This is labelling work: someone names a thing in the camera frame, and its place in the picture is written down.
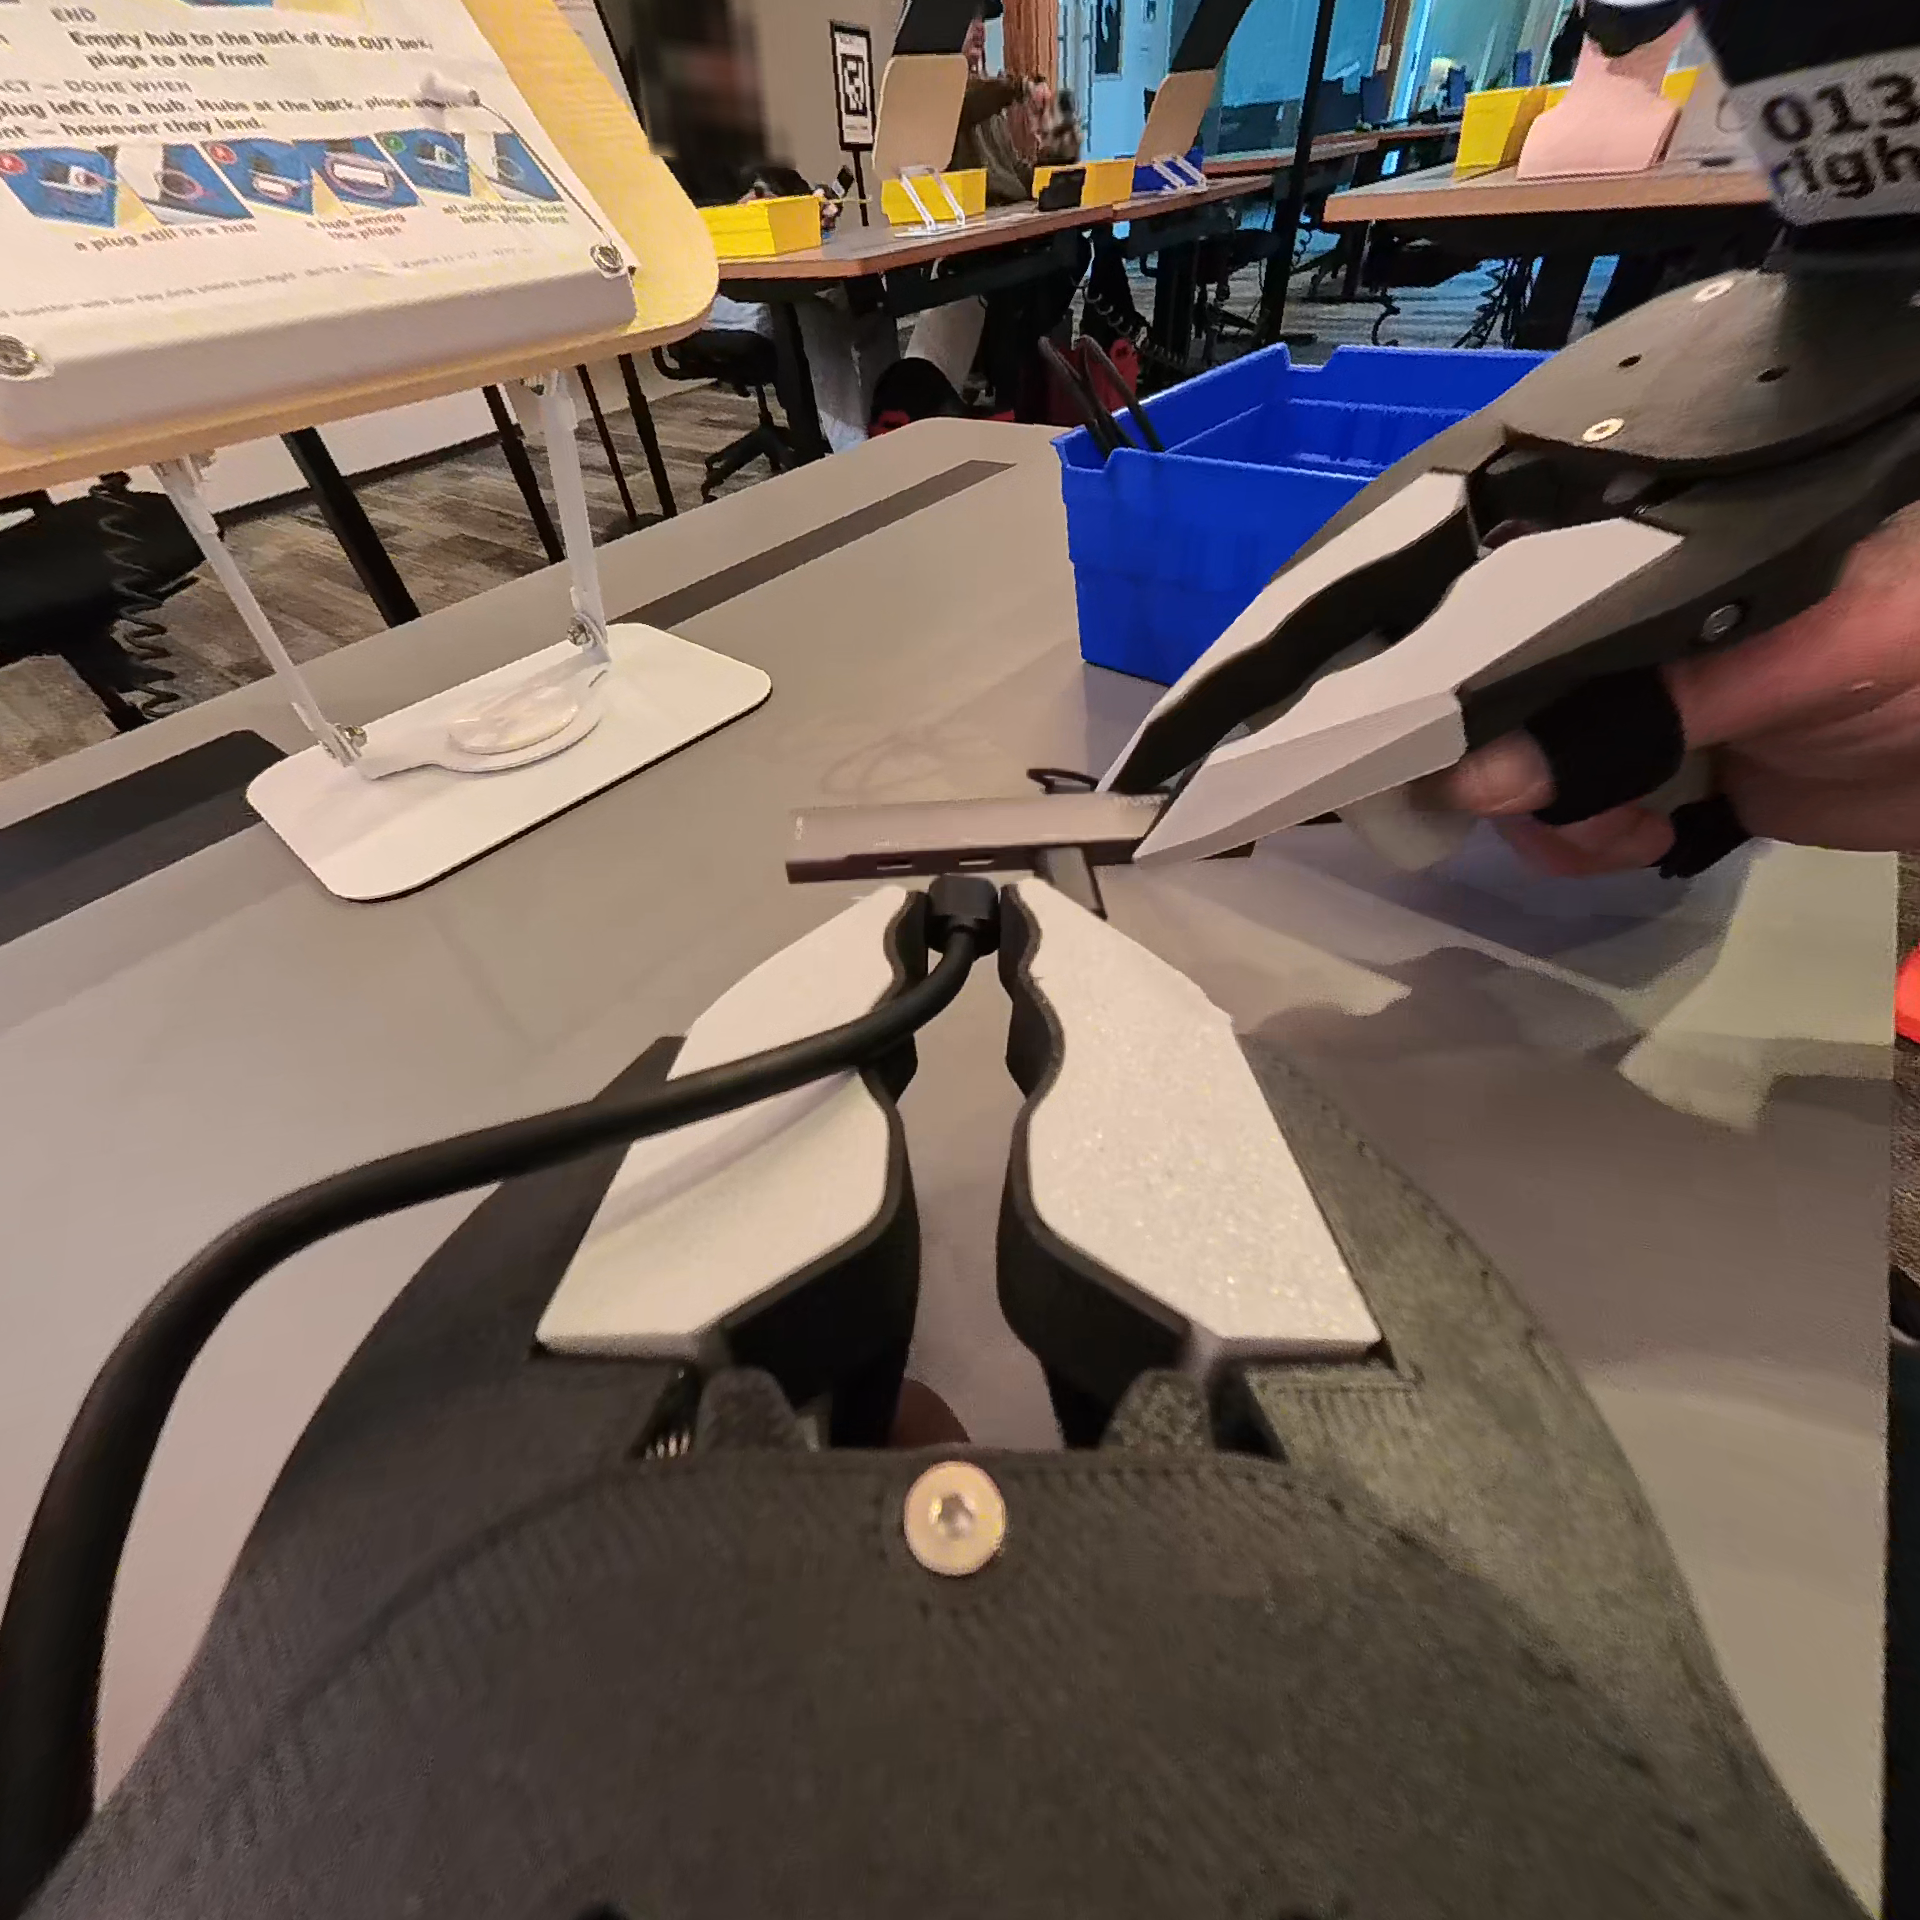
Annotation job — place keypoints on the orange plastic object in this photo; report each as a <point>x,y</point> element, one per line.
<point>1909,999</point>

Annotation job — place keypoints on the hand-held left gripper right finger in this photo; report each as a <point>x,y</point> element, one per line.
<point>1188,1169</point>

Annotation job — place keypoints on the white stand base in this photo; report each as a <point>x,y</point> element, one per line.
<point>570,749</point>

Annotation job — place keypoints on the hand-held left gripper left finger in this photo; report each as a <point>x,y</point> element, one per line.
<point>738,1169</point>

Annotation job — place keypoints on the wooden workbench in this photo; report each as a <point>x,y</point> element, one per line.
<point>1531,196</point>
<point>990,219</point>

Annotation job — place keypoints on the blue plastic bin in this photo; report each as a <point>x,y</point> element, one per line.
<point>1259,524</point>

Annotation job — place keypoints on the person's right hand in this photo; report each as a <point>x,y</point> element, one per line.
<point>1834,720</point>

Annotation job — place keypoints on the dark USB hub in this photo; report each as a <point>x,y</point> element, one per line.
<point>963,840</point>

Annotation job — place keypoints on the wooden display board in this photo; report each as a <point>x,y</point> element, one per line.
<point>660,182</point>

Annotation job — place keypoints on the yellow plastic object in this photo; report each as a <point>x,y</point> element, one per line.
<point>759,224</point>

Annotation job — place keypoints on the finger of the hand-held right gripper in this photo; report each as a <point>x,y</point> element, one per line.
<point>1323,602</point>
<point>1412,703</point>

